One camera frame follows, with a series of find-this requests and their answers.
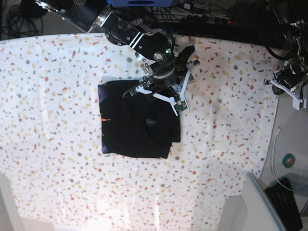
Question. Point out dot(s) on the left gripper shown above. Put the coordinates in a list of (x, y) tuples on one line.
[(291, 75)]

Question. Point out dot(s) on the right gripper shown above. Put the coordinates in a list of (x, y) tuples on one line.
[(165, 66)]

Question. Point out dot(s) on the black t-shirt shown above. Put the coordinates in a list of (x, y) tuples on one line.
[(136, 126)]

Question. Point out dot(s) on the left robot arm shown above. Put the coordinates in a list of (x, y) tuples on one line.
[(293, 21)]

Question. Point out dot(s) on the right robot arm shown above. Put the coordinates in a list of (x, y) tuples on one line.
[(95, 14)]

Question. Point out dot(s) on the black power strip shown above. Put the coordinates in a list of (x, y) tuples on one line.
[(206, 19)]

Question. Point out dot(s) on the blue box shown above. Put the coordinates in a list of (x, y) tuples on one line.
[(140, 3)]

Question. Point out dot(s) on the black keyboard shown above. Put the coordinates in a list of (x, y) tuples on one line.
[(284, 202)]

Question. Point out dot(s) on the terrazzo patterned tablecloth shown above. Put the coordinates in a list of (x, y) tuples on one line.
[(50, 135)]

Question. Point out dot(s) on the grey monitor edge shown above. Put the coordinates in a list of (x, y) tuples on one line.
[(261, 214)]

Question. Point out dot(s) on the black wire rack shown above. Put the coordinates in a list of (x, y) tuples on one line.
[(175, 13)]

